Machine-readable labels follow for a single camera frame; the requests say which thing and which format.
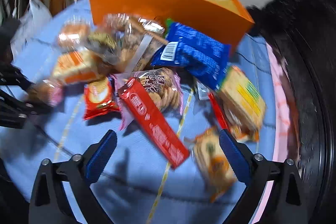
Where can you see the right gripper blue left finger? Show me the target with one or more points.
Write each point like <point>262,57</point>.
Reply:
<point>97,156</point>

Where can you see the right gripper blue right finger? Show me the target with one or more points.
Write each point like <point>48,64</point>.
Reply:
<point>233,151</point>

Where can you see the bread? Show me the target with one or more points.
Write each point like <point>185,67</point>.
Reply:
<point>76,63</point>

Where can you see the blue snack bag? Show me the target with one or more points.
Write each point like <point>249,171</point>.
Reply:
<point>203,57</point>

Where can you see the orange biscuit packet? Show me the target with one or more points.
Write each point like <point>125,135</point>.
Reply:
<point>212,162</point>

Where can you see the peanut bag clear silver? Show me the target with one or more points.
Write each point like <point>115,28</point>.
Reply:
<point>47,91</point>

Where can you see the cracker pack yellow green label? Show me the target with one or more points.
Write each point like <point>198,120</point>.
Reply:
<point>238,106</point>

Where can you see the blue checked tablecloth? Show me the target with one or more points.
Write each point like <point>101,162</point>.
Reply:
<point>129,184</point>

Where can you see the red round cracker packet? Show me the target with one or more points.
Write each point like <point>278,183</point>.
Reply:
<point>100,98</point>

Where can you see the red long biscuit box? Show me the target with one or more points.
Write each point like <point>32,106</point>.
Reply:
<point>152,122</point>

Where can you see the pink cookie packet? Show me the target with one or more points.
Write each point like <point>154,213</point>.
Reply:
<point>162,85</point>

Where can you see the white plastic shopping bag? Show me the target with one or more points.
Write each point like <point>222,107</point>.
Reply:
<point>37,16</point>

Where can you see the pink cloth table edge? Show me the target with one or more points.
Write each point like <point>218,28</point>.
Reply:
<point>279,132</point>

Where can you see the brown pastry clear tray pack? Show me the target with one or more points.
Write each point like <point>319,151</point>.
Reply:
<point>126,42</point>

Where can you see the orange cardboard box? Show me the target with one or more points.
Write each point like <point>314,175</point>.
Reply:
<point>226,21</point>

